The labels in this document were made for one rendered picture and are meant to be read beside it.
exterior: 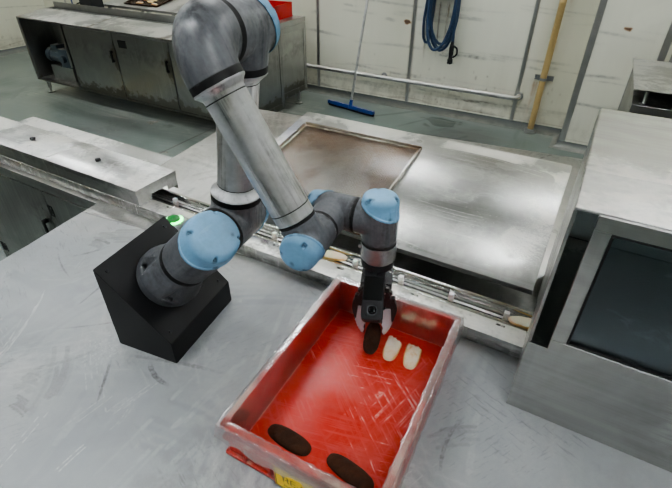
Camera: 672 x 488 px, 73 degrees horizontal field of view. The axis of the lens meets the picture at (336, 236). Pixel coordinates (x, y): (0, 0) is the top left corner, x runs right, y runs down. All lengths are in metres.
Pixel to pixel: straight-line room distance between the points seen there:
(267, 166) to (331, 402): 0.52
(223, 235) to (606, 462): 0.86
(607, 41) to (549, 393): 3.63
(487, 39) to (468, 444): 4.17
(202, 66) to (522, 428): 0.90
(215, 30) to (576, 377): 0.87
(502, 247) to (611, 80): 3.21
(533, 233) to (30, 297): 1.40
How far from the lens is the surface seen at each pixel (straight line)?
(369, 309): 0.95
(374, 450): 0.97
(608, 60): 4.41
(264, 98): 4.37
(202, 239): 0.96
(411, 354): 1.11
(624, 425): 1.06
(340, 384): 1.05
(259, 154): 0.79
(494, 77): 4.86
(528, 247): 1.38
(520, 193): 1.57
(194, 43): 0.79
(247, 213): 1.04
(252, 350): 1.13
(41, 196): 2.23
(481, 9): 4.79
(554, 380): 1.01
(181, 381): 1.11
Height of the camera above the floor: 1.66
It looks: 35 degrees down
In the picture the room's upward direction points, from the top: straight up
